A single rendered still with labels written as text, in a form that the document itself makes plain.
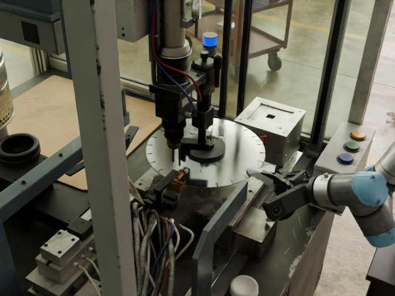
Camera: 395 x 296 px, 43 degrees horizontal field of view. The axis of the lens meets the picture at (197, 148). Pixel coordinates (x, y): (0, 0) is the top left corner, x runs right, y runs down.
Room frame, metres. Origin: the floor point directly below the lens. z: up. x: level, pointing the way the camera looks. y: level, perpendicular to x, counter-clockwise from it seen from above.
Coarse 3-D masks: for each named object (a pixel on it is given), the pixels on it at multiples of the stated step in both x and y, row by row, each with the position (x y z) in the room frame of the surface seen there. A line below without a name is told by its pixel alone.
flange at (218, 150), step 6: (210, 144) 1.12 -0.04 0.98; (216, 144) 1.14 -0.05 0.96; (222, 144) 1.14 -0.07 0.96; (192, 150) 1.11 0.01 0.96; (198, 150) 1.11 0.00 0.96; (210, 150) 1.11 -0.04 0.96; (216, 150) 1.11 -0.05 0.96; (222, 150) 1.12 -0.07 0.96; (192, 156) 1.09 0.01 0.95; (198, 156) 1.09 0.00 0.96; (204, 156) 1.09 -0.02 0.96; (210, 156) 1.09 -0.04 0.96; (216, 156) 1.09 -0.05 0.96
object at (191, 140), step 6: (198, 132) 1.05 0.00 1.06; (204, 132) 1.05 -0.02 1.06; (186, 138) 1.07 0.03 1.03; (192, 138) 1.07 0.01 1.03; (198, 138) 1.05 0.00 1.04; (204, 138) 1.05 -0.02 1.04; (186, 144) 1.05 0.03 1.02; (192, 144) 1.05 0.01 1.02; (198, 144) 1.05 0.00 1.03; (204, 144) 1.05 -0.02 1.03; (180, 150) 1.05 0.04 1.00; (186, 150) 1.07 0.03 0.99; (204, 150) 1.05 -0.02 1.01; (180, 156) 1.05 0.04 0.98
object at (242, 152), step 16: (192, 128) 1.24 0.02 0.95; (224, 128) 1.24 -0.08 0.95; (240, 128) 1.24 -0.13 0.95; (160, 144) 1.15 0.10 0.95; (240, 144) 1.16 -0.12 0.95; (256, 144) 1.16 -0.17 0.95; (160, 160) 1.08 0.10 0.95; (176, 160) 1.08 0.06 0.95; (192, 160) 1.08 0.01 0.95; (224, 160) 1.08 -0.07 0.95; (240, 160) 1.08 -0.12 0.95; (256, 160) 1.09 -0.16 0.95; (192, 176) 1.01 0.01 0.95; (208, 176) 1.01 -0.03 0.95; (224, 176) 1.01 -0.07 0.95; (240, 176) 1.02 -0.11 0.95
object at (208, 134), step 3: (210, 126) 1.17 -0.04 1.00; (207, 129) 1.16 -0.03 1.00; (210, 129) 1.16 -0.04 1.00; (189, 132) 1.14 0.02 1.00; (192, 132) 1.14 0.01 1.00; (195, 132) 1.14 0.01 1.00; (207, 132) 1.14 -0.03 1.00; (210, 132) 1.14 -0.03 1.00; (207, 135) 1.12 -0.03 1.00; (210, 135) 1.13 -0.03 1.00; (213, 135) 1.13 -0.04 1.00; (207, 138) 1.12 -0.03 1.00; (210, 138) 1.13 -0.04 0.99; (213, 138) 1.12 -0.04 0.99; (216, 138) 1.12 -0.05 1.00; (219, 138) 1.12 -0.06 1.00; (222, 138) 1.12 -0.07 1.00; (210, 141) 1.13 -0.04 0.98
